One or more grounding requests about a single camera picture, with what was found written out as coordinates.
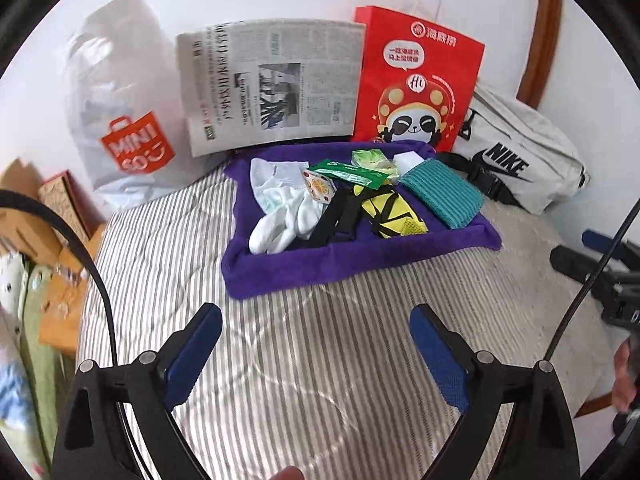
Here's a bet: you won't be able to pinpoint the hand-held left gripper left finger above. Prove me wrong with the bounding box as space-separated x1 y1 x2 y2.
50 302 223 480

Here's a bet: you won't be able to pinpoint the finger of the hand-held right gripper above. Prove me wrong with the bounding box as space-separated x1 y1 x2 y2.
549 246 613 283
581 230 640 263

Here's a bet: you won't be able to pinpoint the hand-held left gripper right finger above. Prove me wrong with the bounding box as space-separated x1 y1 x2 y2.
409 302 581 480

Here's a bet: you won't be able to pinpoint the purple towel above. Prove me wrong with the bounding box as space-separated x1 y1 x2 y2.
221 140 503 301

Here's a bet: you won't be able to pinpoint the teal knitted cloth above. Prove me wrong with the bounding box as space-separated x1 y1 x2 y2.
401 159 485 231

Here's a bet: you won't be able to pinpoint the yellow mesh bag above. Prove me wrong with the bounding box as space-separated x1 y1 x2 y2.
352 184 430 240

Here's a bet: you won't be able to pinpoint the white socks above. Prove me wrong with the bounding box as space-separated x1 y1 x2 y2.
248 157 321 255

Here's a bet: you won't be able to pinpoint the black fabric band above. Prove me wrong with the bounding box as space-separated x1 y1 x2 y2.
302 189 363 250

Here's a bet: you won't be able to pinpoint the white sponge block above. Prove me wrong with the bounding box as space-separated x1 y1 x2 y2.
392 149 435 175

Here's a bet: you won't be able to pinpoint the dark green packet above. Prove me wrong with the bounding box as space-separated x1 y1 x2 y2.
306 159 390 188

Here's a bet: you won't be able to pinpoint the person's right forearm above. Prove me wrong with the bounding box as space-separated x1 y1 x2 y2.
582 407 640 480

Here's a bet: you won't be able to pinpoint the person's right hand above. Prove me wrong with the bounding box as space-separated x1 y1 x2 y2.
612 335 640 411

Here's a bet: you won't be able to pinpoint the striped bed sheet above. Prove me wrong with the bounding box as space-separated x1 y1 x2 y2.
75 160 616 480

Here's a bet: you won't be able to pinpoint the white waist bag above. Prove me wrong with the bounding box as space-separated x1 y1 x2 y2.
437 82 591 216

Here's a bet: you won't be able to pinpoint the light green cloth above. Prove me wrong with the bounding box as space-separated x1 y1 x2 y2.
17 265 68 466

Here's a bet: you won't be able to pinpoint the white dotted cloth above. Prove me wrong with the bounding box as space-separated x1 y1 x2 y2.
0 252 33 321

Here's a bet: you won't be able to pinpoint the patterned box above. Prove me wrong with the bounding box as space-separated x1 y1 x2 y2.
39 171 98 241

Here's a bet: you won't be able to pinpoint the wooden furniture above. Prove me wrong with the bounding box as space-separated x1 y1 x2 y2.
0 157 108 353

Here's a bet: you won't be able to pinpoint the red paper bag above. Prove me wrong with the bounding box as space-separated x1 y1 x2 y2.
350 0 486 153

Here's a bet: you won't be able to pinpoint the folded newspaper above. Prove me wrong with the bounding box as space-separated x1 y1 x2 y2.
175 17 367 158

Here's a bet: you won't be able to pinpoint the white plastic shopping bag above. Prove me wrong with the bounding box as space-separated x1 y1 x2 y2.
62 0 196 211

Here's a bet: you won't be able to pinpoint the black cable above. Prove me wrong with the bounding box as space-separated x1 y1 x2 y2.
0 190 121 376
542 205 640 363

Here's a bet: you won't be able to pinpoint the wooden door frame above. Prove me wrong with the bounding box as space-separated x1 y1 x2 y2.
515 0 565 111

